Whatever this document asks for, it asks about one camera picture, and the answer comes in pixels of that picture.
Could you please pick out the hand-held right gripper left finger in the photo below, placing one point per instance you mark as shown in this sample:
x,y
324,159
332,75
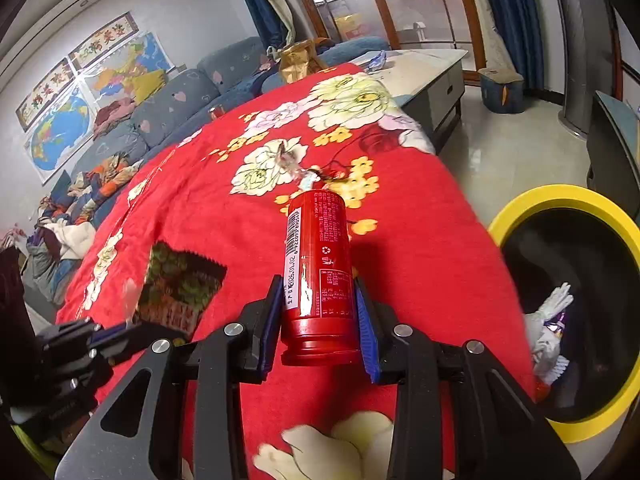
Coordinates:
x,y
270,332

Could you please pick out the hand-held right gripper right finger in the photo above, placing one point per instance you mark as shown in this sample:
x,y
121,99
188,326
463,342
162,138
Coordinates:
x,y
367,342

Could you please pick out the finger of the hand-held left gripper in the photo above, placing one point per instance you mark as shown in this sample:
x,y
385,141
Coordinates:
x,y
125,337

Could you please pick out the green snack packet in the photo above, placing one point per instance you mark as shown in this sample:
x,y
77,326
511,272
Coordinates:
x,y
180,285

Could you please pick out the purple candy wrapper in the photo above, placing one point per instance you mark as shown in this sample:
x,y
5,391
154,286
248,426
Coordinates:
x,y
556,324

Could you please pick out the yellow-rimmed trash bin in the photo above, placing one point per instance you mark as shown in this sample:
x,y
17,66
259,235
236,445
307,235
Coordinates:
x,y
550,195

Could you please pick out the pile of clothes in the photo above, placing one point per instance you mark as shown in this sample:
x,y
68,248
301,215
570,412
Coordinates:
x,y
65,240

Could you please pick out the red floral blanket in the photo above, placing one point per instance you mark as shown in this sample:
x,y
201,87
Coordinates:
x,y
210,210

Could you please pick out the clear candy wrapper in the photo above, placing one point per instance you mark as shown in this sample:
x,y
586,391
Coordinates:
x,y
290,160

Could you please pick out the world map poster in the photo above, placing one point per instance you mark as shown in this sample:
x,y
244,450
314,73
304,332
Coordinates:
x,y
60,140

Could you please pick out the small red can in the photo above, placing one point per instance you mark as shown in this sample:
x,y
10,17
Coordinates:
x,y
215,112

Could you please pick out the blue fabric sofa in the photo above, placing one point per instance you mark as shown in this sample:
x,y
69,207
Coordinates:
x,y
165,105

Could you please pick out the framed red calligraphy banner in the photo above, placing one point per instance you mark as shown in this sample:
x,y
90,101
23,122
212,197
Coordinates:
x,y
45,95
102,40

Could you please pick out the country map poster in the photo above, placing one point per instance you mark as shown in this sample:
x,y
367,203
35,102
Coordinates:
x,y
125,70

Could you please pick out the gold foil bag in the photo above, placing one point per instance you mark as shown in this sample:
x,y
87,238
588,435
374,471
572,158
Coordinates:
x,y
295,62

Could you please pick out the grey coffee table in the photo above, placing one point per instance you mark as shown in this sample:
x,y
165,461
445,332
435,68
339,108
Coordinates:
x,y
425,67

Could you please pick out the blue foil wrapper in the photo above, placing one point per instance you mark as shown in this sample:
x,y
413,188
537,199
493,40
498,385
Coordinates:
x,y
375,60

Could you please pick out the blue round stool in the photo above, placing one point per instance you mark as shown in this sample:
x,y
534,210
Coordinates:
x,y
500,90

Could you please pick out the dark tv cabinet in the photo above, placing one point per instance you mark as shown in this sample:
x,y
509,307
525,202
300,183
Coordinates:
x,y
615,150

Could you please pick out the yellow cardboard box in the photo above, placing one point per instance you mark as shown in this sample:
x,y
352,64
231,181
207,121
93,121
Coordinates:
x,y
350,27

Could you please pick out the blue curtain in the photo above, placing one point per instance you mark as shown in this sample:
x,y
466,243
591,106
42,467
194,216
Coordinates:
x,y
260,5
515,10

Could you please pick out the wooden glass sliding door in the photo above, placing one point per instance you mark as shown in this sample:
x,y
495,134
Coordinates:
x,y
380,5

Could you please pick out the grey tower air conditioner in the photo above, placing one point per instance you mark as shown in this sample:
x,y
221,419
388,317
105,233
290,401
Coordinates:
x,y
580,60

